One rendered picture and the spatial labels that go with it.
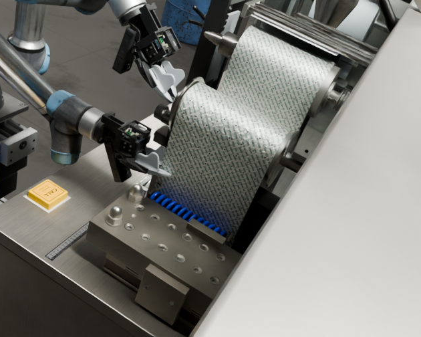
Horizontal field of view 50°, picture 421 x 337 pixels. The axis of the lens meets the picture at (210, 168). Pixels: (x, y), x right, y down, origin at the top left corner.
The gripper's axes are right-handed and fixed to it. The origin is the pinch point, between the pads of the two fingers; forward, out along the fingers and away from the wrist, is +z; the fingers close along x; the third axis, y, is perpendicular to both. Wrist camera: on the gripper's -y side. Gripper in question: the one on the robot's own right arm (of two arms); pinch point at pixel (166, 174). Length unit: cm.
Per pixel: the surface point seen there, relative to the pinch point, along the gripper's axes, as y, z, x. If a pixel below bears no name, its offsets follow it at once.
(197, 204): -3.1, 10.1, -0.3
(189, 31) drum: -95, -155, 343
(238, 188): 7.3, 17.6, -0.3
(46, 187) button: -16.5, -27.0, -9.3
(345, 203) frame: 56, 33, -67
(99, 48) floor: -108, -190, 243
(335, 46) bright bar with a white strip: 37, 20, 30
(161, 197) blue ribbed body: -4.8, 1.6, -2.8
